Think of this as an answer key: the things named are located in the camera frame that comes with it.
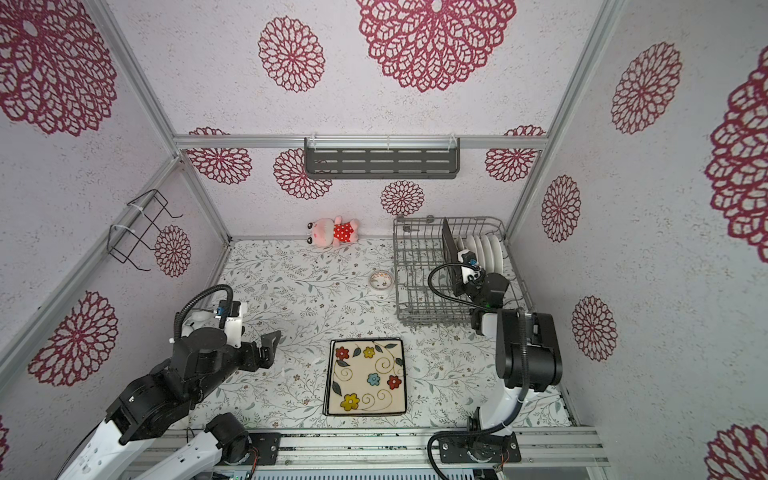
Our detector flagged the grey wire dish rack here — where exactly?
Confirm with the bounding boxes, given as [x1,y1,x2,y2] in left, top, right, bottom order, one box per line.
[392,215,533,326]

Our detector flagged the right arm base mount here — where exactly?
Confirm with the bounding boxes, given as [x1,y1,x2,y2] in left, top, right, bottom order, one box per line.
[435,432,522,464]

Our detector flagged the black square plate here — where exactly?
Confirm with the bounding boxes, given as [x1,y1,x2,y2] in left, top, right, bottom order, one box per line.
[329,337,408,417]
[441,218,464,297]

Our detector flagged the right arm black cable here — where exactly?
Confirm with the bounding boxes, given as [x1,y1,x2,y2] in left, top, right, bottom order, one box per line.
[425,262,532,480]

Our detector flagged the grey wall shelf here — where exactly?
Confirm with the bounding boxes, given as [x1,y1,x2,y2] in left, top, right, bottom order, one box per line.
[304,137,461,180]

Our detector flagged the round white plate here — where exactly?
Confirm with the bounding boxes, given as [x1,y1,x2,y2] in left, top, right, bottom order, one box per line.
[466,236,480,256]
[481,235,496,273]
[473,235,487,269]
[489,235,504,274]

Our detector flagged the white alarm clock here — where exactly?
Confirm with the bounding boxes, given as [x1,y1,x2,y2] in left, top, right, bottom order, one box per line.
[181,310,210,337]

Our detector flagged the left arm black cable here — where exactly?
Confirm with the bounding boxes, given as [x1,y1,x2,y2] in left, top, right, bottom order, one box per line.
[172,283,235,343]

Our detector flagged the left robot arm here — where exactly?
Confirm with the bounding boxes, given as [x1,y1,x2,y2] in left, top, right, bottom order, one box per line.
[57,300,282,479]

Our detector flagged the tape roll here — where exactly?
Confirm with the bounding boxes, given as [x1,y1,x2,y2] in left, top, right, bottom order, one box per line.
[369,270,395,291]

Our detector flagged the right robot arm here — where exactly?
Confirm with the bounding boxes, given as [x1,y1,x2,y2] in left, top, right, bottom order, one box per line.
[454,249,563,435]

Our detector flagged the pink plush toy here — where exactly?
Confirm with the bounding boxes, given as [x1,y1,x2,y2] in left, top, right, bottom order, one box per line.
[306,216,360,248]

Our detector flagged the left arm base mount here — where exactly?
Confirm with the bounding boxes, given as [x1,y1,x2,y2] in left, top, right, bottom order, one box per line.
[245,432,282,466]

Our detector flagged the black wire wall rack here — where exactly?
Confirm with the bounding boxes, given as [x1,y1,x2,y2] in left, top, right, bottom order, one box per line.
[106,189,183,272]

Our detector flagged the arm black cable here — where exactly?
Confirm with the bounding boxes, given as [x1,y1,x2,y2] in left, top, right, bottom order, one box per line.
[425,262,532,480]
[172,283,235,343]

